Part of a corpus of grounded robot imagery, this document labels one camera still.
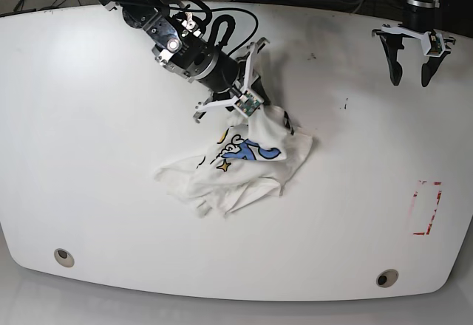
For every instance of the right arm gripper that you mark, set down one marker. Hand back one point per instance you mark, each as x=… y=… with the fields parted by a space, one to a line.
x=231 y=78

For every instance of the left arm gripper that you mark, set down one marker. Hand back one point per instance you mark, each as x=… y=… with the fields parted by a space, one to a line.
x=392 y=41

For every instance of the white printed t-shirt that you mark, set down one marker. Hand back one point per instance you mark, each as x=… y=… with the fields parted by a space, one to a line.
x=254 y=158

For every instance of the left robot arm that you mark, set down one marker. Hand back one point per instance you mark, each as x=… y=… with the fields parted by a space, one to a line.
x=418 y=23

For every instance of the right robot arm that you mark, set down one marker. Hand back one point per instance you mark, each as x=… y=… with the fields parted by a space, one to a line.
x=189 y=41

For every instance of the red tape rectangle marking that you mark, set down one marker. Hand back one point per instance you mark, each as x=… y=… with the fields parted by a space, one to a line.
x=425 y=202

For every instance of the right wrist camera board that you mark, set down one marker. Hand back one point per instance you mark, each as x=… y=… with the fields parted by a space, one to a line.
x=247 y=104

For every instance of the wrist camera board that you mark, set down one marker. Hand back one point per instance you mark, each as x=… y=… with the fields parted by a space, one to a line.
x=435 y=46
x=247 y=104

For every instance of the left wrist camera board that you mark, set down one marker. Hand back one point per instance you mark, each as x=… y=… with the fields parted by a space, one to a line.
x=435 y=46

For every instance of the right table cable grommet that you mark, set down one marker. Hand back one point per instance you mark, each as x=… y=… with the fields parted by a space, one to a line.
x=387 y=278

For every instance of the table cable grommet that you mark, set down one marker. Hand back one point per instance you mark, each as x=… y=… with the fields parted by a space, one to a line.
x=64 y=258
x=387 y=278

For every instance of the left table cable grommet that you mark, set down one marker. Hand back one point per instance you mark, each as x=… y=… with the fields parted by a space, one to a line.
x=64 y=258

